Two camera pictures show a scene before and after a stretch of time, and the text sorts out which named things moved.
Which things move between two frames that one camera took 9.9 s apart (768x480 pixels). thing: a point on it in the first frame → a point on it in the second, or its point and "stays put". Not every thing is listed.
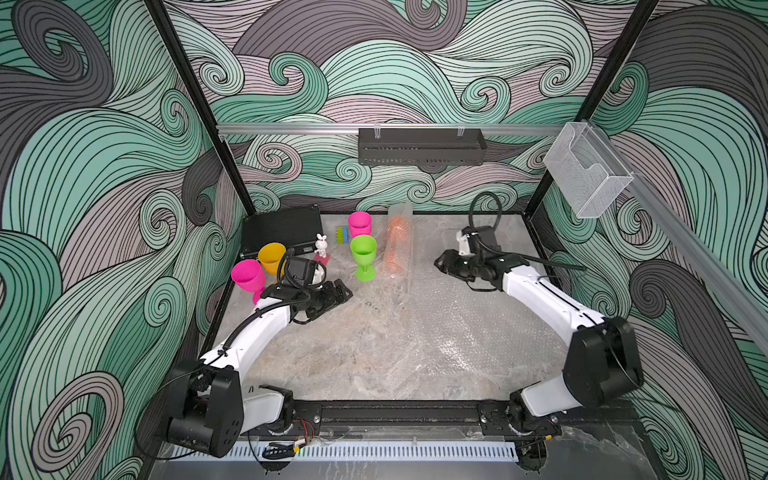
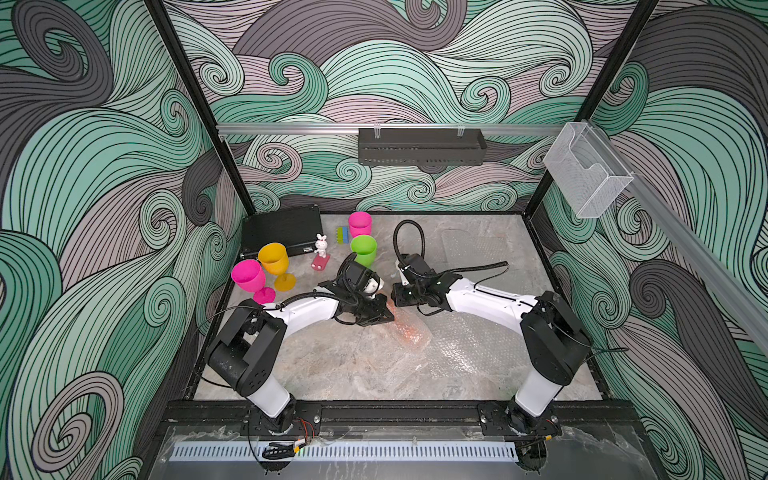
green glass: x=364 y=250 stays put
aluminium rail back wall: x=357 y=130 stays put
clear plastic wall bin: x=585 y=170 stays put
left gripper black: x=330 y=300 → x=377 y=317
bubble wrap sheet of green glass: x=458 y=335 stays put
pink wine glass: x=360 y=224 stays put
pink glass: x=250 y=276 stays put
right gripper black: x=446 y=263 → x=398 y=298
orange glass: x=399 y=241 → x=409 y=328
